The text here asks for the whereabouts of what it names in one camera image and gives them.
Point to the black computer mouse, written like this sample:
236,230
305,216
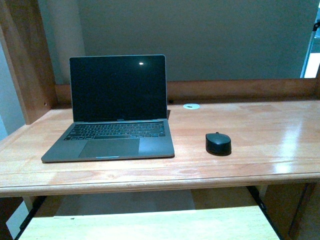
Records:
218,144

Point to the wooden pull-out keyboard tray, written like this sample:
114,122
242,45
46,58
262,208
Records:
233,223

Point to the grey open laptop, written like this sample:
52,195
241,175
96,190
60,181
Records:
119,109

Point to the wooden desk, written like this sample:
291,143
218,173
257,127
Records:
275,142

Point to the white cable grommet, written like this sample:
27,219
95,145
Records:
191,106

